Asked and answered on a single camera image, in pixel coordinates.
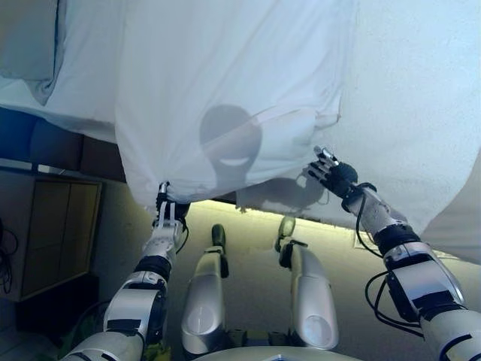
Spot dark robot foot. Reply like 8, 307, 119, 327
274, 215, 298, 253
210, 223, 228, 250

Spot silver right robot leg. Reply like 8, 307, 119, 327
279, 239, 340, 351

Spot silver robot leg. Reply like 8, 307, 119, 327
180, 245, 231, 357
279, 239, 340, 351

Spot black box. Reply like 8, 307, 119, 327
14, 273, 101, 340

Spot wooden nightstand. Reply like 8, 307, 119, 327
0, 159, 105, 302

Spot beige pillow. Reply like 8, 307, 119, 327
0, 0, 69, 107

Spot green leafy plant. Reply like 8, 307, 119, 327
74, 311, 171, 361

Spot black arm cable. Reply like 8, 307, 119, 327
175, 220, 189, 250
354, 183, 426, 338

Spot silver left robot leg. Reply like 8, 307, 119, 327
180, 245, 231, 357

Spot white fitted bed sheet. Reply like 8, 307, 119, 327
0, 0, 127, 144

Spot black tangled cables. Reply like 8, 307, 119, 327
0, 217, 20, 295

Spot brown upholstered bed frame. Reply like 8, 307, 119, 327
0, 104, 128, 186

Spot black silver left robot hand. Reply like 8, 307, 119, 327
151, 180, 191, 229

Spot silver robot torso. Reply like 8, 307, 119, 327
175, 326, 351, 361

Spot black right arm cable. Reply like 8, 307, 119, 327
354, 183, 426, 338

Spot dark left robot foot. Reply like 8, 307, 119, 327
210, 223, 228, 250

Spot dark right robot foot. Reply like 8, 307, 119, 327
274, 215, 298, 253

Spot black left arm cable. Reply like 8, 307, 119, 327
175, 220, 189, 250

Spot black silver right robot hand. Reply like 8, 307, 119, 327
305, 145, 359, 199

